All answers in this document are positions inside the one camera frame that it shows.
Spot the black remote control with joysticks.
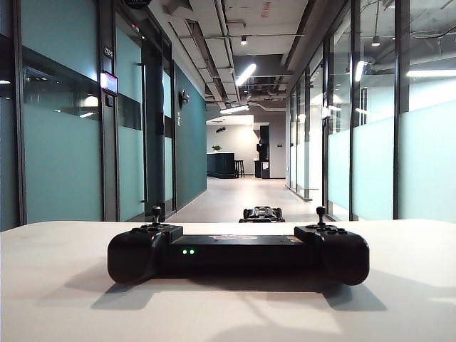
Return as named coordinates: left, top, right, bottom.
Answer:
left=107, top=205, right=371, bottom=286

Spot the black quadruped robot dog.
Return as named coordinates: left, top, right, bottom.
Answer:
left=238, top=205, right=286, bottom=224

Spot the dark counter with white top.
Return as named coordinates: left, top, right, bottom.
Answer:
left=206, top=151, right=238, bottom=178

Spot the tall black cabinet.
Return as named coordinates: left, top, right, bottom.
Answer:
left=256, top=125, right=271, bottom=179

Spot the long linear ceiling light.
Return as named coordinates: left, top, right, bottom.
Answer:
left=219, top=104, right=250, bottom=115

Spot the large linear ceiling light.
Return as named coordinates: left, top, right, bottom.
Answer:
left=234, top=63, right=257, bottom=86

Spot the glowing room display screen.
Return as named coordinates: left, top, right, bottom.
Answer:
left=99, top=71, right=119, bottom=95

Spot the long black door handle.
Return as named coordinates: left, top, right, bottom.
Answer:
left=137, top=62, right=149, bottom=204
left=304, top=69, right=313, bottom=202

